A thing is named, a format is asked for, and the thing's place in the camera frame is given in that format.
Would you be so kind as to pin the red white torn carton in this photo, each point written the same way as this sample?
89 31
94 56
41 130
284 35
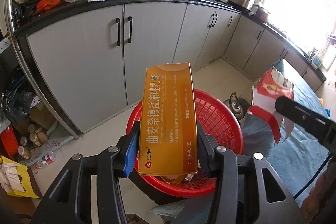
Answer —
270 87

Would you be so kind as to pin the chrome shelf frame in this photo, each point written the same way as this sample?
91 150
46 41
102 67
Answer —
10 16

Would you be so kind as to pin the clear plastic bottle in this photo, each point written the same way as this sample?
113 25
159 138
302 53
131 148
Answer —
46 160

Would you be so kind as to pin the red plastic basket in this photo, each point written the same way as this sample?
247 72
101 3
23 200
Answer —
218 119

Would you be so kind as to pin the utensil holder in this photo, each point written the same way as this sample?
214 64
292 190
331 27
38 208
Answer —
315 57

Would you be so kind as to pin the black plastic bag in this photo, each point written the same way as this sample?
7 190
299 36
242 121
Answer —
15 100

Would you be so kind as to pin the group of glass jars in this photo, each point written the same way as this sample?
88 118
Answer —
34 137

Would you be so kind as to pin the grey kitchen cabinets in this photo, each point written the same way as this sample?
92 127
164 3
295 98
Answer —
78 69

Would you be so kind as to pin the old steel kettle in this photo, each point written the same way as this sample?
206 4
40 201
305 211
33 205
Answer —
237 108

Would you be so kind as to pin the orange cardboard box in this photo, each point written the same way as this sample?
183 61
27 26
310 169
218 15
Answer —
168 121

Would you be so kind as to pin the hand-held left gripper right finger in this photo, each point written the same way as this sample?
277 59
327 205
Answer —
207 150

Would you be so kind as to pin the orange green bundle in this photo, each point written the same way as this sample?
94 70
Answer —
47 2

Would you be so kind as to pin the yellow paper bag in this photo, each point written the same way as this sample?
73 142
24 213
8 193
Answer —
25 184

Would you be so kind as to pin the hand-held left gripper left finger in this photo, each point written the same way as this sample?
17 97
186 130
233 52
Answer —
130 158

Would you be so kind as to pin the window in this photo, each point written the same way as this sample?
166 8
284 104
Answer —
302 3

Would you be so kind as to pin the blue tablecloth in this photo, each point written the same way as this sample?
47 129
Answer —
302 161

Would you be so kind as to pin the lidded cooking pot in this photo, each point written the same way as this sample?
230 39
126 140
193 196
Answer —
262 14

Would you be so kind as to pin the steel rice cooker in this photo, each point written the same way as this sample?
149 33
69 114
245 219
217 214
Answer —
240 1

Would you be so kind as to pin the person's right forearm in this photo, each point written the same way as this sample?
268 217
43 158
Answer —
320 200

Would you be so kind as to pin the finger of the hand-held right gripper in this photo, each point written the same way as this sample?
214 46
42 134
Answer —
304 116

